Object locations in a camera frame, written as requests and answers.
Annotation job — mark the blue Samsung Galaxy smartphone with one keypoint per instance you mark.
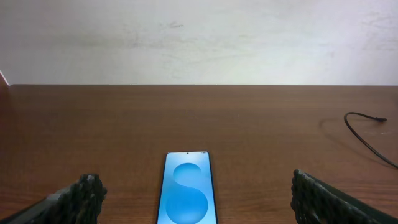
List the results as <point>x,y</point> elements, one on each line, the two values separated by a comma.
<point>187,194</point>

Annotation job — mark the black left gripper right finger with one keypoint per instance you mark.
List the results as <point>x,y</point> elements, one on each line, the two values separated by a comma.
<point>314,201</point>

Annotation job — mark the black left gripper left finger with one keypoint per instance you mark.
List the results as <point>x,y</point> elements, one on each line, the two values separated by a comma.
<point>80,202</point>

